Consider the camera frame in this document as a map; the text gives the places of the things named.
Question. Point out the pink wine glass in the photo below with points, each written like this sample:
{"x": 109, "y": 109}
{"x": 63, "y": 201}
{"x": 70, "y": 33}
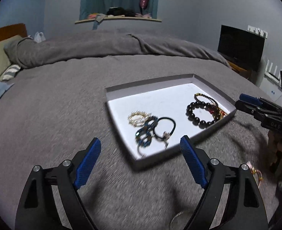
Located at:
{"x": 143, "y": 2}

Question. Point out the black monitor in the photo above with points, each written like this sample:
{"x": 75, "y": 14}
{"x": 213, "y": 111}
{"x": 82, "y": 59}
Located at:
{"x": 239, "y": 45}

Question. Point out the red and gold tassel ornament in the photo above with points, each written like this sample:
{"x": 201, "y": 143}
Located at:
{"x": 219, "y": 113}

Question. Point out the wall hook rack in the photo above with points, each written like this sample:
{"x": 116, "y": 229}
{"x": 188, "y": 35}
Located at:
{"x": 258, "y": 31}

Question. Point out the striped pillow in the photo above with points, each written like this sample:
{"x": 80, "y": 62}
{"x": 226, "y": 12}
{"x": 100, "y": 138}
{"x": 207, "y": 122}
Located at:
{"x": 10, "y": 71}

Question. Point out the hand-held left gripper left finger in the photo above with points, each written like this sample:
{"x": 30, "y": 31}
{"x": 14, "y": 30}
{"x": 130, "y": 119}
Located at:
{"x": 88, "y": 165}

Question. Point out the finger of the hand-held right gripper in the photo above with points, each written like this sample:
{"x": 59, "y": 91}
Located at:
{"x": 246, "y": 109}
{"x": 250, "y": 99}

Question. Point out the grey duvet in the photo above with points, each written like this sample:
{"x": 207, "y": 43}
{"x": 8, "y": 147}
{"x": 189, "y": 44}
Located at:
{"x": 95, "y": 45}

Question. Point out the wooden stand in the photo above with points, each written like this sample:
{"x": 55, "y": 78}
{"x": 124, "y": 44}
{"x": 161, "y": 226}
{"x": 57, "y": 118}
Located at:
{"x": 239, "y": 70}

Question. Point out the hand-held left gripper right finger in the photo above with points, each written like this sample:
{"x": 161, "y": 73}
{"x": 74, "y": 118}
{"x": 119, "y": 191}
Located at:
{"x": 195, "y": 165}

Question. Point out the grey cardboard box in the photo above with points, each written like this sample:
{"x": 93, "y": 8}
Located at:
{"x": 169, "y": 100}

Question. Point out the white cabinet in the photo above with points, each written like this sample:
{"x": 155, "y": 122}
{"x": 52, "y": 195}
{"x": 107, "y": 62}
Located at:
{"x": 271, "y": 88}

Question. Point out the white plastic bag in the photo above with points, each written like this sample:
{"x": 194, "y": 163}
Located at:
{"x": 39, "y": 37}

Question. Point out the white router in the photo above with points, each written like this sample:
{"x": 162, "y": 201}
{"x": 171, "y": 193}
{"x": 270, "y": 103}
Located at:
{"x": 272, "y": 69}

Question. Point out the wooden headboard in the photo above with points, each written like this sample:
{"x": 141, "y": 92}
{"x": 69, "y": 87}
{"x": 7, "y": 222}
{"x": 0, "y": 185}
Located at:
{"x": 4, "y": 33}

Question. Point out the colourful cloth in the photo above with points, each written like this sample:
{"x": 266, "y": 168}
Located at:
{"x": 97, "y": 19}

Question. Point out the grey bed cover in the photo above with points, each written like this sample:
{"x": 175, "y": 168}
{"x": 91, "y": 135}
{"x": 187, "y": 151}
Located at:
{"x": 59, "y": 112}

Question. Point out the dark clothes pile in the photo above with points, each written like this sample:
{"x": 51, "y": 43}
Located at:
{"x": 119, "y": 12}

